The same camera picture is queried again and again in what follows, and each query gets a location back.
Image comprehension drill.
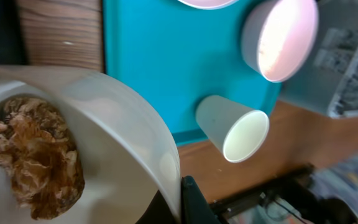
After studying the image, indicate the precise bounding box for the teal serving tray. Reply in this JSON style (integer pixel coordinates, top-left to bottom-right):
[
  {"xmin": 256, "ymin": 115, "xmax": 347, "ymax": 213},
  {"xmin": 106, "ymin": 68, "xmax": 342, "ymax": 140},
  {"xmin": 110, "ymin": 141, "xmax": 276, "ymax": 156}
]
[{"xmin": 102, "ymin": 0, "xmax": 280, "ymax": 145}]

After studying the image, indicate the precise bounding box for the grey dishwasher rack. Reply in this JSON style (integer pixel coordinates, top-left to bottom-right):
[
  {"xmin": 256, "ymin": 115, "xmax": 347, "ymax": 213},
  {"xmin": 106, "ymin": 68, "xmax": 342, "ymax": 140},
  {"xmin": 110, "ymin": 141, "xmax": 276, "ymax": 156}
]
[{"xmin": 279, "ymin": 0, "xmax": 358, "ymax": 119}]

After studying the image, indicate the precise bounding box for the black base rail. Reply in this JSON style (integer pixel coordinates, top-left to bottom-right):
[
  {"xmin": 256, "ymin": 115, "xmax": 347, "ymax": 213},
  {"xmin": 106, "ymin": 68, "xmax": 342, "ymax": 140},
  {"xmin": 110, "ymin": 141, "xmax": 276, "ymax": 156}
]
[{"xmin": 209, "ymin": 164, "xmax": 358, "ymax": 224}]

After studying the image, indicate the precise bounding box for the brown food scrap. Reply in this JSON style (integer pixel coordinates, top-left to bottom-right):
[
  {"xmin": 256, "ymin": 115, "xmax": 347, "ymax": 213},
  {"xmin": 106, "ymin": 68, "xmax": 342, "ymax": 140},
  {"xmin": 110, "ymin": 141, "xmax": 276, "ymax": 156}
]
[{"xmin": 0, "ymin": 96, "xmax": 85, "ymax": 220}]

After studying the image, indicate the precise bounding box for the white bowl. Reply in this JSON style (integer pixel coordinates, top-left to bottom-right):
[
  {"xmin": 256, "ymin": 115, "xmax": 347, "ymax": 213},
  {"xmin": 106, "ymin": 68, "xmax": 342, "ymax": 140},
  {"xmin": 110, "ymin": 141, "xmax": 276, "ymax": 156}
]
[{"xmin": 0, "ymin": 65, "xmax": 181, "ymax": 223}]

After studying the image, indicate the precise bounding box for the white cup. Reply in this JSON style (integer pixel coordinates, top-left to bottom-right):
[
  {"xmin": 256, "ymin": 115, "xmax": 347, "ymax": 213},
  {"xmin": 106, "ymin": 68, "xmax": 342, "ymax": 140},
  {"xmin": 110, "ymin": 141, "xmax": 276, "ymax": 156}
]
[{"xmin": 196, "ymin": 95, "xmax": 270, "ymax": 163}]

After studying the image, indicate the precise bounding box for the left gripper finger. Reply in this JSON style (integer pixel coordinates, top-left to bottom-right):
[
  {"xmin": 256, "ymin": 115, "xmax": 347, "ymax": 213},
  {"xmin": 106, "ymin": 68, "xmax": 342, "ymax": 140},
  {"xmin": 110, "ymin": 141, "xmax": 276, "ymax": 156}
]
[{"xmin": 181, "ymin": 175, "xmax": 220, "ymax": 224}]

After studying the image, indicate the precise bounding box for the black tray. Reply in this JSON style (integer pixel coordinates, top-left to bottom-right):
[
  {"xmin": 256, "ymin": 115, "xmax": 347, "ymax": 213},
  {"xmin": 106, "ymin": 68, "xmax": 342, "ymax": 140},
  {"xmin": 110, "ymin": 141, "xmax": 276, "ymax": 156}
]
[{"xmin": 0, "ymin": 0, "xmax": 28, "ymax": 65}]

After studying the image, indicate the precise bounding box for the pink bowl with rice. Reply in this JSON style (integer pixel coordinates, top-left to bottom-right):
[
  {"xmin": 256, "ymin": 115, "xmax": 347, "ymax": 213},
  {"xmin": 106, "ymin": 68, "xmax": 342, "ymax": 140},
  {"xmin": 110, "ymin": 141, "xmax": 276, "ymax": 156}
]
[{"xmin": 241, "ymin": 0, "xmax": 319, "ymax": 83}]

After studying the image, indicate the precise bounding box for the large white plate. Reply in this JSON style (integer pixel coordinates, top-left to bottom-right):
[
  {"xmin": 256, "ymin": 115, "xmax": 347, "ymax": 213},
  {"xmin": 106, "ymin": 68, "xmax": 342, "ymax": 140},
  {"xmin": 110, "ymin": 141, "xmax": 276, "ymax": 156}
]
[{"xmin": 178, "ymin": 0, "xmax": 238, "ymax": 10}]

